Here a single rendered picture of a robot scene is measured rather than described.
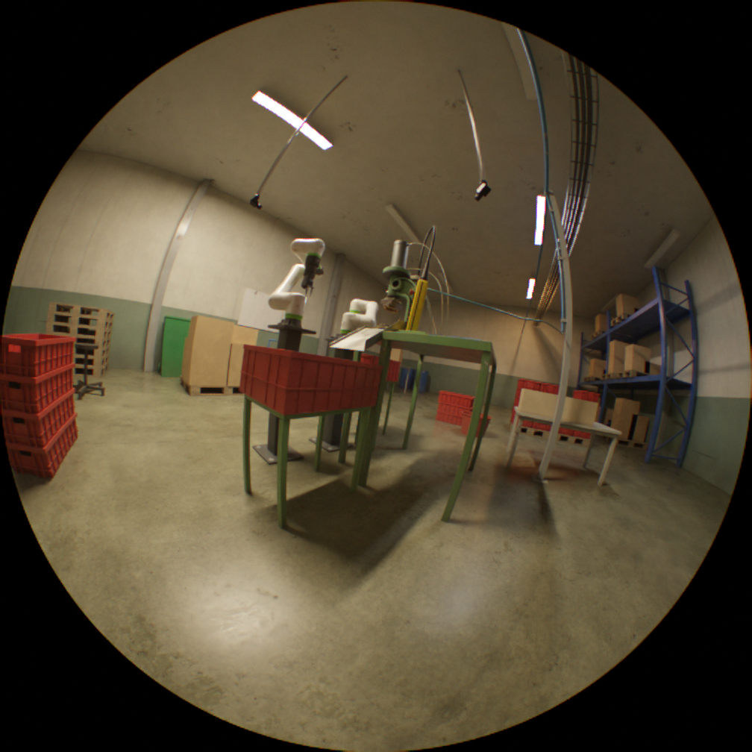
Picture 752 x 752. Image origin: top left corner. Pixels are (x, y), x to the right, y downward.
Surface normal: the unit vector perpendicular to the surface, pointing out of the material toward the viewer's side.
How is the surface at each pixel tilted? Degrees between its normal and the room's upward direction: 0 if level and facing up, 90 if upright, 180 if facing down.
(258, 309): 90
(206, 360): 90
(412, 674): 0
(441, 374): 90
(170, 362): 94
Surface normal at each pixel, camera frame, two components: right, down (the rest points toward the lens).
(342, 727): 0.16, -0.99
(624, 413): -0.53, -0.05
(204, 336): 0.86, 0.17
